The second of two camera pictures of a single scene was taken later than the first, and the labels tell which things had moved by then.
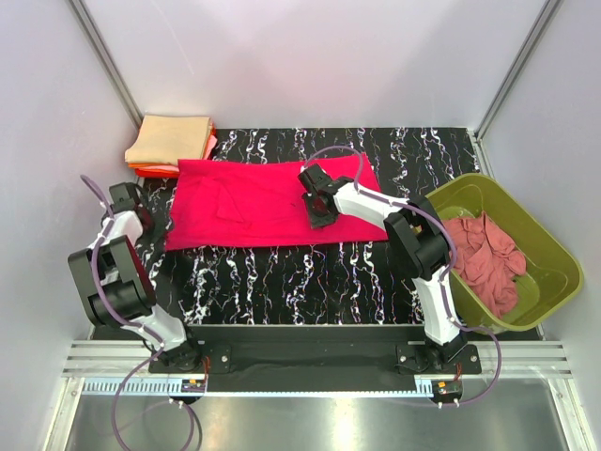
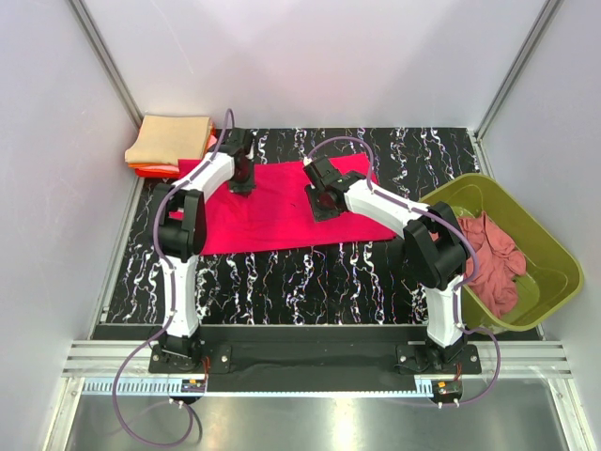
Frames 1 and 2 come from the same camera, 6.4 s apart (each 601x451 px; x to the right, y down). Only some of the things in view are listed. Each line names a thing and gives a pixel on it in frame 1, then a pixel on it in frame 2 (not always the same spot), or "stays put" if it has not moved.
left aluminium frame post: (109, 64) stays put
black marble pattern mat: (344, 283) stays put
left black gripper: (157, 230) to (242, 186)
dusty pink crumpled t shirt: (486, 259) stays put
